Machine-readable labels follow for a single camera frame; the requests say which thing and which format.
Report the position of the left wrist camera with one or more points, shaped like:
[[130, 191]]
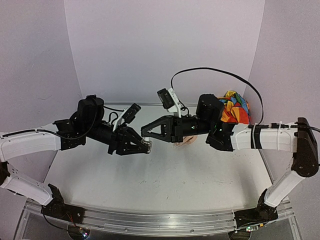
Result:
[[119, 121]]

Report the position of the rainbow coloured sleeve cloth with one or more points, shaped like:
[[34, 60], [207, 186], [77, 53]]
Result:
[[236, 108]]

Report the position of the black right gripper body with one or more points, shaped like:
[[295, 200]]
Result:
[[176, 128]]

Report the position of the glitter nail polish bottle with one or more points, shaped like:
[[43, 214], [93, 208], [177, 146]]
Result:
[[147, 145]]

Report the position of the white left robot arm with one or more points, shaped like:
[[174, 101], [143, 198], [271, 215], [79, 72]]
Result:
[[25, 142]]

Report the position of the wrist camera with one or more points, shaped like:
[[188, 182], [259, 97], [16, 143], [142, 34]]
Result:
[[170, 101], [119, 121]]

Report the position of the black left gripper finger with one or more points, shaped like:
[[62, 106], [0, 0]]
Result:
[[129, 142], [131, 112]]

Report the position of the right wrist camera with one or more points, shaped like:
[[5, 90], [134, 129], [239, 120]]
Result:
[[170, 101]]

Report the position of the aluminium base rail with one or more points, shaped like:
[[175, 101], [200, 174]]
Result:
[[79, 223]]

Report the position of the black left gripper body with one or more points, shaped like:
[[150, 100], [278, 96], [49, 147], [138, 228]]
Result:
[[93, 134]]

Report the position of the mannequin hand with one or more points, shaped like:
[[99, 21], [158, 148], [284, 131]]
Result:
[[187, 140]]

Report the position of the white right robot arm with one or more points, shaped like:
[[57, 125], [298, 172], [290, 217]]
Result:
[[296, 138]]

